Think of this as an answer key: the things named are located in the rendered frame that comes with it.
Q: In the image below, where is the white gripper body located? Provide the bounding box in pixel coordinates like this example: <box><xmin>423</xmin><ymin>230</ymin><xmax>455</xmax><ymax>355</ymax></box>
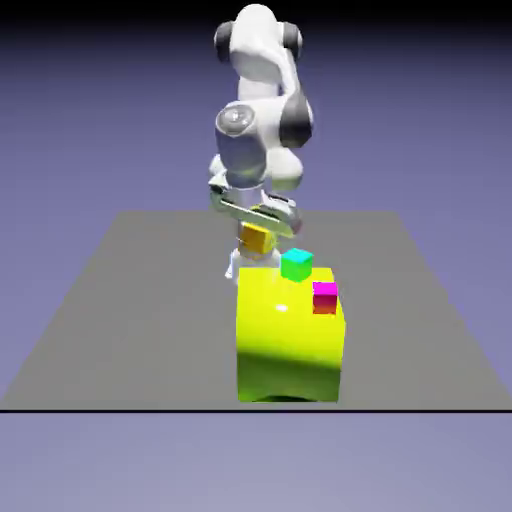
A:
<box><xmin>208</xmin><ymin>184</ymin><xmax>304</xmax><ymax>240</ymax></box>

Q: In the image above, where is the small orange cube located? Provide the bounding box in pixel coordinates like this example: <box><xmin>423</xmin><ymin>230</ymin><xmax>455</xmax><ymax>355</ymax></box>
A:
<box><xmin>238</xmin><ymin>222</ymin><xmax>273</xmax><ymax>256</ymax></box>

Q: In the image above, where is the small cyan green cube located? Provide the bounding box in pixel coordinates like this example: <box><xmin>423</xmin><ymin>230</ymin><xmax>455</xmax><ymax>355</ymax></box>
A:
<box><xmin>280</xmin><ymin>247</ymin><xmax>314</xmax><ymax>284</ymax></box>

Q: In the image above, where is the small magenta red cube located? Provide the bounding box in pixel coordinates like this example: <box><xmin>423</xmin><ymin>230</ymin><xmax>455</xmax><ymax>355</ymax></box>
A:
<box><xmin>312</xmin><ymin>281</ymin><xmax>339</xmax><ymax>316</ymax></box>

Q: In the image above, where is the large yellow box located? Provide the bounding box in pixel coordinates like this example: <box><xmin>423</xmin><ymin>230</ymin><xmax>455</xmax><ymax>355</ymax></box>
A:
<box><xmin>236</xmin><ymin>266</ymin><xmax>347</xmax><ymax>404</ymax></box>

